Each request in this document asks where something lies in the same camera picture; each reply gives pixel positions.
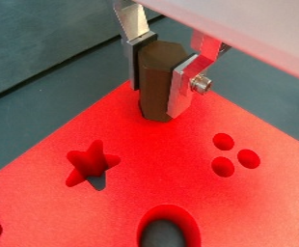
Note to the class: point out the red shape sorter block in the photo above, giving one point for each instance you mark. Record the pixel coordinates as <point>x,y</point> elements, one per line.
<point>216,171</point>

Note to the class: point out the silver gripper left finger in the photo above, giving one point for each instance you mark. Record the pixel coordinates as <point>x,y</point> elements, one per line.
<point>135,33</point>

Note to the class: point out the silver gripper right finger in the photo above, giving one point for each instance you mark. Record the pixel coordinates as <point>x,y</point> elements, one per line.
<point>188,75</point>

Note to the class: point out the dark hexagonal prism peg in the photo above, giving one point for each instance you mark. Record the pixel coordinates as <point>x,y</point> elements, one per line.
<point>164,97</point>

